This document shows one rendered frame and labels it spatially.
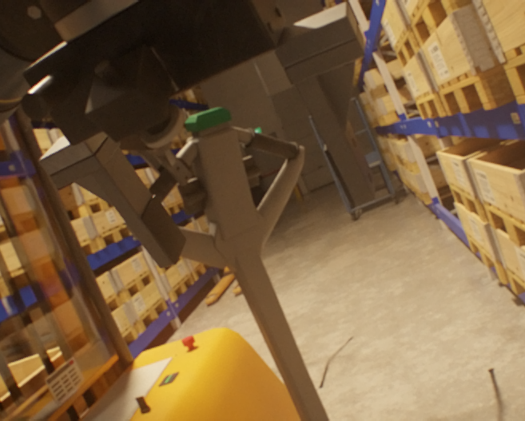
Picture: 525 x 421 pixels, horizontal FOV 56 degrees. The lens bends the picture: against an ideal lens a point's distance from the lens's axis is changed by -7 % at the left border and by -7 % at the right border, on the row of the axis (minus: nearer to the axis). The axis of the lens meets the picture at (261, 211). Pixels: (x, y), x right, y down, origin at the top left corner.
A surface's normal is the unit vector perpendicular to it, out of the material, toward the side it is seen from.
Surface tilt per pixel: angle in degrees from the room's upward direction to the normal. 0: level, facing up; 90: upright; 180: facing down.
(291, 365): 90
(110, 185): 114
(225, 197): 106
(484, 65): 90
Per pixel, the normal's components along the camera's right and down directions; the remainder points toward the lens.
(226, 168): 0.64, 0.09
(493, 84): -0.16, 0.15
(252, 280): 0.55, -0.18
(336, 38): -0.15, 0.58
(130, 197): 0.88, -0.29
